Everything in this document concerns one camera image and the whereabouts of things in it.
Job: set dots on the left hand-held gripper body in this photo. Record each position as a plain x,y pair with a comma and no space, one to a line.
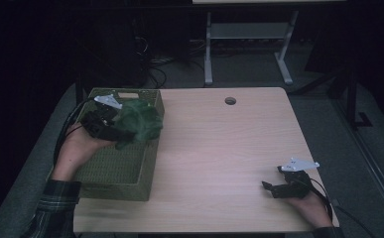
100,122

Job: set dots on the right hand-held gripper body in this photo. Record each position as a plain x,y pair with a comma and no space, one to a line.
297,183

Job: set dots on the green fluffy scarf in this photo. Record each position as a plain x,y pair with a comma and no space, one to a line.
140,122

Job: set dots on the green woven basket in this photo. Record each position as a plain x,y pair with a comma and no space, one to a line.
120,165

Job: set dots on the person's right hand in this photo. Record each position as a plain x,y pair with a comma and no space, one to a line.
315,211

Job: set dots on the person's left hand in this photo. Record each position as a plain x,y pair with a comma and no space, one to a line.
75,152

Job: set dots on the white metal stand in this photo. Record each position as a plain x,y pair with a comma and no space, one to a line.
245,31

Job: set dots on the aluminium floor rail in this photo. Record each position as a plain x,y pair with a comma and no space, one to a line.
371,165

